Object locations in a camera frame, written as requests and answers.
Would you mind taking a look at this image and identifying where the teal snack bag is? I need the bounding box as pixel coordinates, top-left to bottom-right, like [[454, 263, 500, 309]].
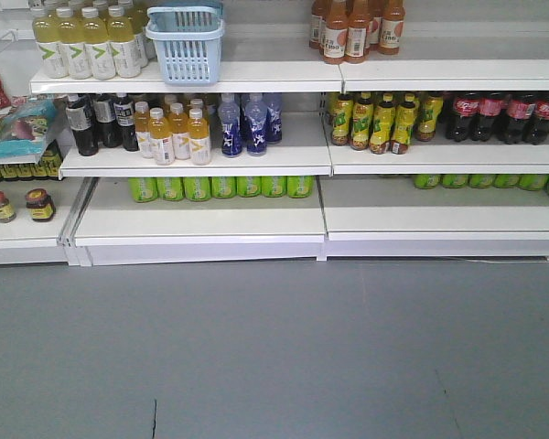
[[0, 99, 61, 164]]

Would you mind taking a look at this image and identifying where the white lower middle shelf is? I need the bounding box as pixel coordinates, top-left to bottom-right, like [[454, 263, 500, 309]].
[[59, 113, 549, 177]]

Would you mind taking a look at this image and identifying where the blue sports drink bottle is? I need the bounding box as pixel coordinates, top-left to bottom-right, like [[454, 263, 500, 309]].
[[218, 93, 242, 157], [263, 92, 283, 144], [244, 92, 268, 156]]

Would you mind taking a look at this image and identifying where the yellow iced tea bottle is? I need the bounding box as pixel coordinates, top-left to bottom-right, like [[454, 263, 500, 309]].
[[331, 93, 353, 145], [389, 92, 416, 155], [415, 91, 444, 142], [369, 92, 395, 155], [350, 91, 373, 151]]

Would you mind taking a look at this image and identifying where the light blue plastic basket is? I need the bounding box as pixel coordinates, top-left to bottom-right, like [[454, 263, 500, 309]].
[[145, 1, 225, 86]]

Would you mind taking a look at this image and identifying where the plastic cola bottle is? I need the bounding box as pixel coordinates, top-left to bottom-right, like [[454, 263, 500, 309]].
[[522, 92, 549, 145], [498, 91, 537, 145], [446, 91, 482, 142], [470, 91, 505, 142]]

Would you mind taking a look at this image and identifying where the white upper middle shelf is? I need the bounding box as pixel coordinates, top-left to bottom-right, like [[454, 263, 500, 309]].
[[30, 37, 549, 94]]

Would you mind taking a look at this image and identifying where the pale green drink bottle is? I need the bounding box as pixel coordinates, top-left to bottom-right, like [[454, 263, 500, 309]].
[[107, 5, 141, 78], [56, 6, 92, 80], [30, 6, 69, 79], [81, 6, 116, 80]]

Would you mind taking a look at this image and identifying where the dark tea bottle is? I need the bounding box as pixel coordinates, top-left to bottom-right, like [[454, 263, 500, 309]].
[[93, 94, 122, 148], [113, 92, 138, 152], [65, 93, 99, 156]]

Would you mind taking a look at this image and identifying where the red lidded sauce jar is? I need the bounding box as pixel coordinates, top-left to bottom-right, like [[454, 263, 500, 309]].
[[25, 188, 56, 222], [0, 191, 16, 223]]

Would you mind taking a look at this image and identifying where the orange C100 juice bottle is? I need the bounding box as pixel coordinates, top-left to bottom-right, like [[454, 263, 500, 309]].
[[344, 0, 371, 64], [378, 0, 405, 55], [322, 0, 349, 65]]

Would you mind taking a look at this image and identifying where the orange vitamin drink bottle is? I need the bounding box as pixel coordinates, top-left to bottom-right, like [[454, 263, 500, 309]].
[[135, 101, 154, 158], [188, 108, 211, 166], [169, 102, 190, 160], [148, 107, 175, 166]]

